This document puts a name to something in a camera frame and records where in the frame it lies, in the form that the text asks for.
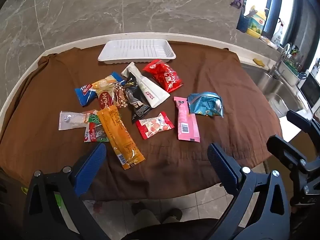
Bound brown cloth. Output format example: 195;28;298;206
0;44;283;203

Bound blue and white snack packet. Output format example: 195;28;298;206
74;71;126;106

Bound clear packet with white snack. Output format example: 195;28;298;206
58;109;100;131

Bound green and red snack packet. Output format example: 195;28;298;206
83;114;110;143

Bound long orange snack packet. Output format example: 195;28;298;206
97;105;146;171

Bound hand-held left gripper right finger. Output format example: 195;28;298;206
207;142;292;240

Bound white plastic tray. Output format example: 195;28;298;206
97;39;177;65

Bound steel sink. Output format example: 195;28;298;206
246;65;309;118

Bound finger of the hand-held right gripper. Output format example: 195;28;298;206
266;135;310;173
286;110;320;143

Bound clear red-label snack packet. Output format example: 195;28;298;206
91;75;118;110

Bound red snack bag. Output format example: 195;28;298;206
142;59;184;93

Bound yellow detergent bottle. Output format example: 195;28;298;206
246;5;268;39

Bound light blue snack bag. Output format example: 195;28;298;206
187;91;224;118

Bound blue container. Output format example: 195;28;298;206
237;12;253;33

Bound metal faucet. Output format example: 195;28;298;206
269;43;292;79

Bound red-edged strawberry print packet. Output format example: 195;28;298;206
136;111;175;140

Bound dish rack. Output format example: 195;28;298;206
277;55;308;85

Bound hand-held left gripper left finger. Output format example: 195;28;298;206
24;142;110;240

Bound white spray bottle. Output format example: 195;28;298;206
271;17;287;47

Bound black snack packet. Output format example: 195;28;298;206
124;77;152;123

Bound person's legs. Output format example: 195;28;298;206
131;201;184;227

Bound red patterned candy packet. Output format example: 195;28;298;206
114;84;129;109

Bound pink snack packet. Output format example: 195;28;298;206
174;96;201;141

